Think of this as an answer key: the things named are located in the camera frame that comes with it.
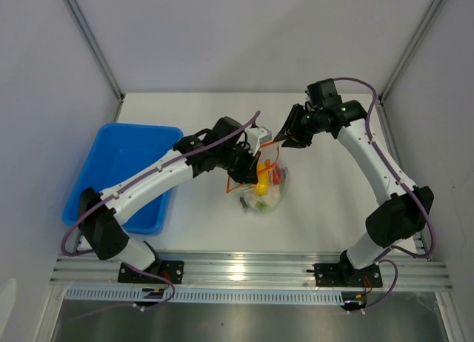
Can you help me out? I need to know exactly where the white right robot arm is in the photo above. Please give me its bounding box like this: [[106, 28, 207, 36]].
[[276, 78, 434, 286]]

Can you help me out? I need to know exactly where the clear orange-zipper zip bag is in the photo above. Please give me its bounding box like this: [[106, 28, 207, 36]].
[[226, 142, 289, 213]]

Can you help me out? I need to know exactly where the aluminium corner post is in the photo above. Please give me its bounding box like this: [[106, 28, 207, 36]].
[[378, 0, 447, 103], [63, 0, 124, 103]]

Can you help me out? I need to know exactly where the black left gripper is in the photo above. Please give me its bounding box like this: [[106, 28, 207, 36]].
[[217, 142, 261, 185]]

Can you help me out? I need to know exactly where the white green toy cauliflower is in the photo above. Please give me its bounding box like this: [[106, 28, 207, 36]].
[[249, 186, 283, 212]]

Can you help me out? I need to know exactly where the yellow toy lemon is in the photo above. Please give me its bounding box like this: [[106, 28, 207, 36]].
[[253, 162, 270, 196]]

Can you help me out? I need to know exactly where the right side aluminium rail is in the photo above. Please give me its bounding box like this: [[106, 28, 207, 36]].
[[376, 97, 436, 261]]

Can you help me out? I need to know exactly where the left aluminium corner post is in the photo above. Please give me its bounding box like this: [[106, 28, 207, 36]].
[[63, 0, 124, 103]]

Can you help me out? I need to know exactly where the orange red toy mango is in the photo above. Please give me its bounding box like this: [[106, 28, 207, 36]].
[[272, 164, 285, 185]]

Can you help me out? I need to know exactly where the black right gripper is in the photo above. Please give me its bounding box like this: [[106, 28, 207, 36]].
[[273, 104, 322, 150]]

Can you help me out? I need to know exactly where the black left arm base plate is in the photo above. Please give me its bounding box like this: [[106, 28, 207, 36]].
[[117, 261, 184, 284]]

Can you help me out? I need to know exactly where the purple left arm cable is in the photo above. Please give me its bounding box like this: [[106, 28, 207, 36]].
[[61, 110, 262, 321]]

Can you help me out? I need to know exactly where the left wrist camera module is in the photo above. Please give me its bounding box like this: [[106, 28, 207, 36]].
[[245, 125, 272, 155]]

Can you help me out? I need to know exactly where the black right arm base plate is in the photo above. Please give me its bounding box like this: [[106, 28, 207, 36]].
[[307, 263, 383, 288]]

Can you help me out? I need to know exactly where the grey toy fish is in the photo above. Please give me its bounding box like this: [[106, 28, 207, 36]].
[[239, 197, 249, 211]]

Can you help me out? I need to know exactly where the white slotted cable duct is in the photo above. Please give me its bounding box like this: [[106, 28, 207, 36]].
[[65, 286, 344, 306]]

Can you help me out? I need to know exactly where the aluminium front frame rail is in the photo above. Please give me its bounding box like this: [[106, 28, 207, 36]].
[[49, 251, 453, 292]]

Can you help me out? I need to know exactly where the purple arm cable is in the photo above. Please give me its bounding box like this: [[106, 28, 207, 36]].
[[61, 110, 262, 321], [331, 76, 435, 315]]

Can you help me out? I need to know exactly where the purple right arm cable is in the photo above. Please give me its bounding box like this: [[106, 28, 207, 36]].
[[331, 76, 435, 315]]

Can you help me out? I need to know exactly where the right aluminium corner post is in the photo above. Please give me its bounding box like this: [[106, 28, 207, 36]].
[[378, 0, 447, 103]]

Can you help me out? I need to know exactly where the blue plastic bin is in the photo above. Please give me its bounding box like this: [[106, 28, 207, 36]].
[[61, 123, 183, 227]]

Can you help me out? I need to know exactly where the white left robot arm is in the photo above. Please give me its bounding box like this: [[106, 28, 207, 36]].
[[76, 116, 272, 283]]

